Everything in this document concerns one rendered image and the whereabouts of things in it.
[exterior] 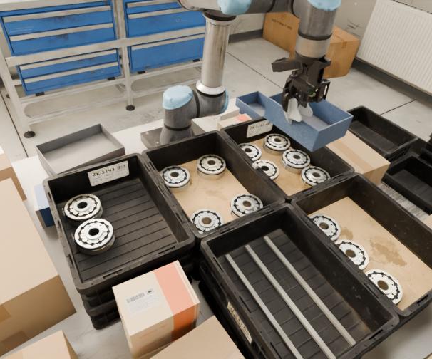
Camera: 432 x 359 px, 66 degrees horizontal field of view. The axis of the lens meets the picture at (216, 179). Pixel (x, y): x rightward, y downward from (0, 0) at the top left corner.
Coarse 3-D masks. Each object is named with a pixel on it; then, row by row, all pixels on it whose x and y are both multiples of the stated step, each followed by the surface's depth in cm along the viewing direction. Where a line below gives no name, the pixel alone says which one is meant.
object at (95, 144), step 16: (96, 128) 141; (48, 144) 130; (64, 144) 135; (80, 144) 137; (96, 144) 138; (112, 144) 139; (48, 160) 129; (64, 160) 129; (80, 160) 130; (96, 160) 126
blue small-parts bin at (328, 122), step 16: (272, 96) 99; (272, 112) 99; (320, 112) 103; (336, 112) 98; (288, 128) 96; (304, 128) 91; (320, 128) 100; (336, 128) 93; (304, 144) 93; (320, 144) 92
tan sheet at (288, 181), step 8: (256, 144) 133; (264, 152) 130; (272, 160) 127; (280, 160) 127; (280, 168) 124; (280, 176) 120; (288, 176) 121; (296, 176) 121; (280, 184) 117; (288, 184) 118; (296, 184) 118; (288, 192) 115; (296, 192) 115
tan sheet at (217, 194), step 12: (192, 168) 120; (192, 180) 115; (204, 180) 116; (216, 180) 116; (228, 180) 117; (180, 192) 111; (192, 192) 111; (204, 192) 112; (216, 192) 112; (228, 192) 113; (240, 192) 113; (180, 204) 107; (192, 204) 107; (204, 204) 108; (216, 204) 108; (228, 204) 109; (228, 216) 105
